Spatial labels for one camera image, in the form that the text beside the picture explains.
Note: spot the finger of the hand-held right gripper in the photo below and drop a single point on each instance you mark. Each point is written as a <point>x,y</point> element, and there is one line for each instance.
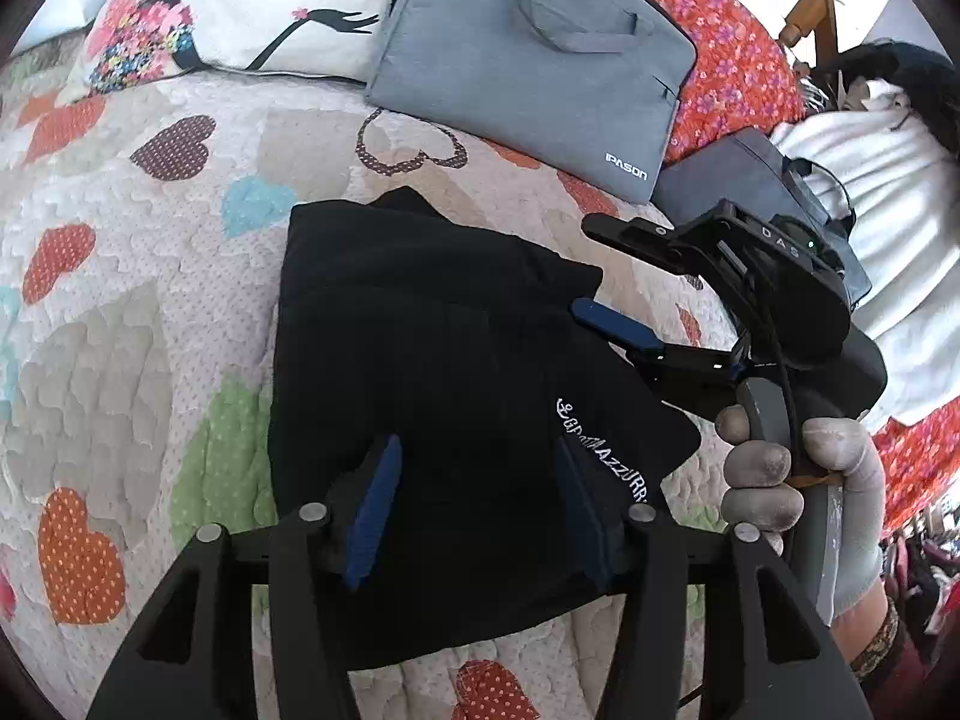
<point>622,229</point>
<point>607,319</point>

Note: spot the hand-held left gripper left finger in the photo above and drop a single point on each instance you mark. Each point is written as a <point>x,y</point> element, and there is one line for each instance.
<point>375,510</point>

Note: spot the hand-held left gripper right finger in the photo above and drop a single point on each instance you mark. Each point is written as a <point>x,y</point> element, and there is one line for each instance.
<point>589,525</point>

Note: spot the black pants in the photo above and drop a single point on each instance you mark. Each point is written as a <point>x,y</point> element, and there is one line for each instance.
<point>420,360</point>

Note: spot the person's right forearm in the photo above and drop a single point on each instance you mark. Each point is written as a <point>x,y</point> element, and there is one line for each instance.
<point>862,626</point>

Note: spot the person's right hand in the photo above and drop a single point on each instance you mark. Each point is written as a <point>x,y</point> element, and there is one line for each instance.
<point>757,495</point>

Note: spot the dark grey bag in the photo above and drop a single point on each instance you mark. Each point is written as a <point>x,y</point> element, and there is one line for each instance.
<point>720,172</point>

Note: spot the white cloth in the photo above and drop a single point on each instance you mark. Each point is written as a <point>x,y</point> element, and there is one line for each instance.
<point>900,202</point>

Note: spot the light grey laptop bag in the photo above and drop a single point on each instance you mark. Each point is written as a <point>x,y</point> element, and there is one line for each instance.
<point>525,67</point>

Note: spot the dark fluffy cloth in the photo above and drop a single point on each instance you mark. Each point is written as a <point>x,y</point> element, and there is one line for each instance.
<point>900,71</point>

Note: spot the heart-patterned quilt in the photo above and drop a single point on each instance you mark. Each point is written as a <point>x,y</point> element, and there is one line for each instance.
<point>150,277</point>

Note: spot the printed pillow with silhouette figure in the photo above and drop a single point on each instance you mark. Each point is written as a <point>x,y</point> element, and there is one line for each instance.
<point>247,22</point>

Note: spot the white pillow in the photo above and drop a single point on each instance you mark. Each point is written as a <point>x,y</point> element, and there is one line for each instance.
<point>75,7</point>

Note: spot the wooden bed frame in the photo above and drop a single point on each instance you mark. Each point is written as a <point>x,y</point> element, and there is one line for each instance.
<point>814,7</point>

